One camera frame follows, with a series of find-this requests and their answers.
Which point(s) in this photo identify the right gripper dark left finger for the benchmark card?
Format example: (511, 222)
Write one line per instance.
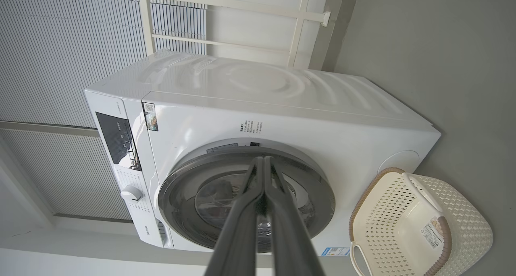
(242, 227)

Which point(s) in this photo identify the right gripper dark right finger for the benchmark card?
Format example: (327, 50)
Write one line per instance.
(290, 235)

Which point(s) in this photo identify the round black glass washer door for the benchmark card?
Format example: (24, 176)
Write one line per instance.
(316, 195)

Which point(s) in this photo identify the white washing machine dial knob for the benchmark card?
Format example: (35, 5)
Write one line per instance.
(131, 194)

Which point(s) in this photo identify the white front-load washing machine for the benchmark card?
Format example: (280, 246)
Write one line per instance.
(322, 123)

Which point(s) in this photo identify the printed product label sticker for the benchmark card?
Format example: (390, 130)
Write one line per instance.
(433, 233)

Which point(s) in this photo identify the black washing machine display panel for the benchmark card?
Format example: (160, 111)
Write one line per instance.
(117, 139)

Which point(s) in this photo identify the cream perforated laundry basket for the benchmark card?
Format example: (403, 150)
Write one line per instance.
(463, 211)

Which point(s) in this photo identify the blue energy label sticker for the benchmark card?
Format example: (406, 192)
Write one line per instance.
(334, 251)

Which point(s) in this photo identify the grey warning sticker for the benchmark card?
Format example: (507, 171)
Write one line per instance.
(221, 148)

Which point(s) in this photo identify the printed instruction text label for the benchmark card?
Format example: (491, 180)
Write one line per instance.
(251, 127)

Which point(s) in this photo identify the round white filter cover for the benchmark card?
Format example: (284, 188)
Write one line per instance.
(399, 162)

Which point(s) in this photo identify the small QR code sticker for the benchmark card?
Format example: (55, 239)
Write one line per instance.
(150, 117)

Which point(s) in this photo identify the white slatted window blind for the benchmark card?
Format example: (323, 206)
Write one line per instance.
(60, 46)

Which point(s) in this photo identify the white metal railing frame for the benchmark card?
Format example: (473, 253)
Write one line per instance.
(242, 5)

